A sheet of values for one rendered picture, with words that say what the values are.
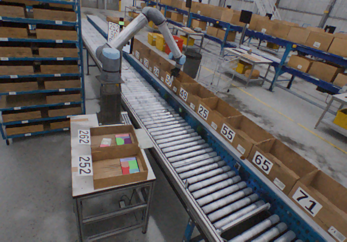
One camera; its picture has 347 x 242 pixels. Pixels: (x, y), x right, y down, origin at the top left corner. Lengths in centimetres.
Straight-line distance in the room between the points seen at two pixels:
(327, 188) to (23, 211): 261
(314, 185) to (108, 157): 162
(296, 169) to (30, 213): 242
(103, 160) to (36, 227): 95
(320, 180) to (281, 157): 33
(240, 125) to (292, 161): 60
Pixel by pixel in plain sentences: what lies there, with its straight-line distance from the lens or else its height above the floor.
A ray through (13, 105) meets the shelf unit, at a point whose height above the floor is 54.
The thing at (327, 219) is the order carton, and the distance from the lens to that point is 169.
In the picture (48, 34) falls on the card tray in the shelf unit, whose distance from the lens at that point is 277.
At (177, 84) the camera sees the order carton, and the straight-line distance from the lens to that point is 259.
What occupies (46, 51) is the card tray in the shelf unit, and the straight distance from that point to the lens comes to 282.
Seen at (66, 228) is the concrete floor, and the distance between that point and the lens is 237.
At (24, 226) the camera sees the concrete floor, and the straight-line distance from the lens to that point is 249.
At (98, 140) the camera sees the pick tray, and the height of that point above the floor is 76.
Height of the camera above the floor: 199
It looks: 30 degrees down
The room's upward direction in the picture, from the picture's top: 11 degrees clockwise
